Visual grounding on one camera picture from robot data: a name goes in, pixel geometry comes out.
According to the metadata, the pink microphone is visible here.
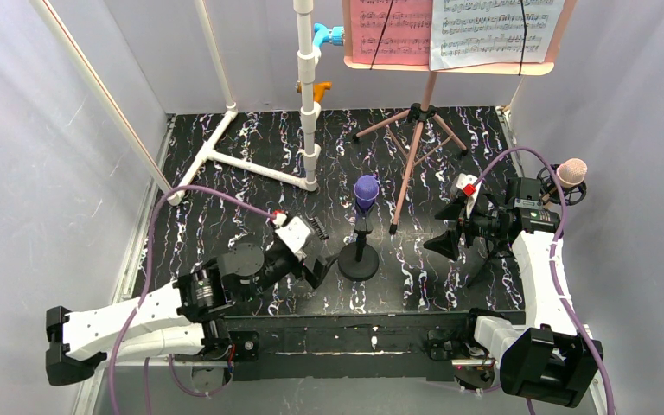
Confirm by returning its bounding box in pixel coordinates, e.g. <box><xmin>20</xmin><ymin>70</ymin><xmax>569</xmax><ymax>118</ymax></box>
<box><xmin>553</xmin><ymin>158</ymin><xmax>588</xmax><ymax>195</ymax></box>

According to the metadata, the orange clip on pipe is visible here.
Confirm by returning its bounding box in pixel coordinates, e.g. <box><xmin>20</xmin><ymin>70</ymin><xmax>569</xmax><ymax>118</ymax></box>
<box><xmin>312</xmin><ymin>81</ymin><xmax>332</xmax><ymax>103</ymax></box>

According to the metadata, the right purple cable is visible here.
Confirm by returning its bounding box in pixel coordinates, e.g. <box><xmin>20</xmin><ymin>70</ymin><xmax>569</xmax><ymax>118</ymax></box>
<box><xmin>472</xmin><ymin>147</ymin><xmax>616</xmax><ymax>415</ymax></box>

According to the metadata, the pink sheet music page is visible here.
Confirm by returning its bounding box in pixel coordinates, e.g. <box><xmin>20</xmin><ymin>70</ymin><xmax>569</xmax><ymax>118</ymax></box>
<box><xmin>346</xmin><ymin>0</ymin><xmax>433</xmax><ymax>66</ymax></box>

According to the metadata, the purple microphone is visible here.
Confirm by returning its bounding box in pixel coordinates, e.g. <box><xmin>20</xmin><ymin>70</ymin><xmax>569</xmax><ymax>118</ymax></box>
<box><xmin>354</xmin><ymin>175</ymin><xmax>380</xmax><ymax>215</ymax></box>

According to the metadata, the white sheet music page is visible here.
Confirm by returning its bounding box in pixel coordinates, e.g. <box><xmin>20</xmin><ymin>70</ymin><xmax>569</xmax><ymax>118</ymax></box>
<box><xmin>429</xmin><ymin>0</ymin><xmax>565</xmax><ymax>71</ymax></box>

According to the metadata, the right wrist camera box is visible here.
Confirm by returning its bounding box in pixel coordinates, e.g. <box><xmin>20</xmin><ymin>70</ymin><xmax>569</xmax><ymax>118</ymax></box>
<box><xmin>454</xmin><ymin>173</ymin><xmax>481</xmax><ymax>219</ymax></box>

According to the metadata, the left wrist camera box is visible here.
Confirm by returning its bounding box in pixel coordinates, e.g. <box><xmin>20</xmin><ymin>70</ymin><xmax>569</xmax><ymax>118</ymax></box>
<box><xmin>271</xmin><ymin>211</ymin><xmax>314</xmax><ymax>260</ymax></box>

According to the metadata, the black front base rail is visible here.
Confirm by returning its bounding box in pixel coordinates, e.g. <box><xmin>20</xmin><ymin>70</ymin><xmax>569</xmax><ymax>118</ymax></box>
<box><xmin>171</xmin><ymin>309</ymin><xmax>531</xmax><ymax>382</ymax></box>

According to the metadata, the white PVC pipe frame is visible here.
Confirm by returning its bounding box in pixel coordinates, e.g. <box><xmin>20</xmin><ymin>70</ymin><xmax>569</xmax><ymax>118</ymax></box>
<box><xmin>29</xmin><ymin>1</ymin><xmax>321</xmax><ymax>192</ymax></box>

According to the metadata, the blue clip on pipe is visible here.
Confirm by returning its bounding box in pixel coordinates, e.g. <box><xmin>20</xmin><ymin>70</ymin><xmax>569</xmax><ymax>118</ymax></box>
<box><xmin>312</xmin><ymin>23</ymin><xmax>345</xmax><ymax>48</ymax></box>

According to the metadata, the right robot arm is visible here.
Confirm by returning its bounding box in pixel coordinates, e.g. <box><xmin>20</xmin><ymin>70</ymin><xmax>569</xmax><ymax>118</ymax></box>
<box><xmin>424</xmin><ymin>174</ymin><xmax>603</xmax><ymax>407</ymax></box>

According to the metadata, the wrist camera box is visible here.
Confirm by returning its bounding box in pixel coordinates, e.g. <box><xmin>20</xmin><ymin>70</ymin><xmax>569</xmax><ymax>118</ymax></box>
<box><xmin>454</xmin><ymin>173</ymin><xmax>481</xmax><ymax>219</ymax></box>
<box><xmin>271</xmin><ymin>211</ymin><xmax>314</xmax><ymax>260</ymax></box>

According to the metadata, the black round-base mic stand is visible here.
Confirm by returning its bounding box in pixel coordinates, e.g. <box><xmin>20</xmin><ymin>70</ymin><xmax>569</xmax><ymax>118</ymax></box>
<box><xmin>337</xmin><ymin>201</ymin><xmax>380</xmax><ymax>282</ymax></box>

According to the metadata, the pink music stand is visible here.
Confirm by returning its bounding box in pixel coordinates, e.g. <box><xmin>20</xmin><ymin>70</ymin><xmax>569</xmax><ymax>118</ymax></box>
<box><xmin>343</xmin><ymin>1</ymin><xmax>576</xmax><ymax>234</ymax></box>

